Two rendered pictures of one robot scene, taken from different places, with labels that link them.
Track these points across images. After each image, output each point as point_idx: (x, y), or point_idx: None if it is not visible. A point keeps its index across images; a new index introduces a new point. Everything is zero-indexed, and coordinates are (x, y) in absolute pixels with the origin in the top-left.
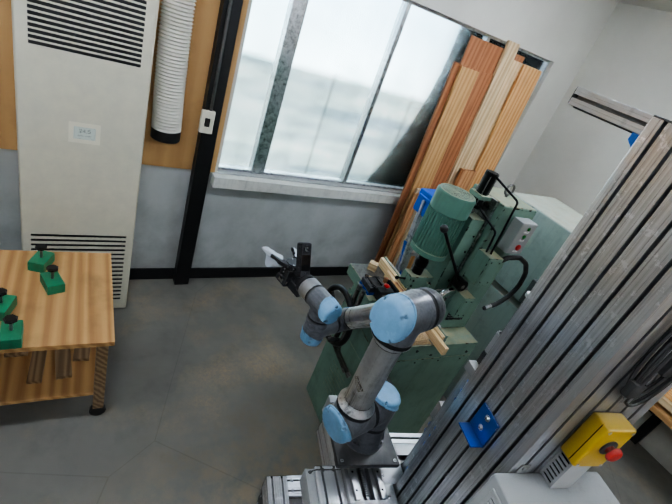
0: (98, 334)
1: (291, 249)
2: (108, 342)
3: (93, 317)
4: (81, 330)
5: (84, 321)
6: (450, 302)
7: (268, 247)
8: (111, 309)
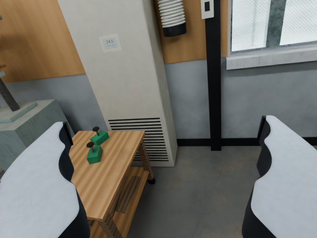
0: (95, 207)
1: (259, 128)
2: (97, 218)
3: (103, 187)
4: (87, 200)
5: (95, 191)
6: None
7: (58, 126)
8: (119, 181)
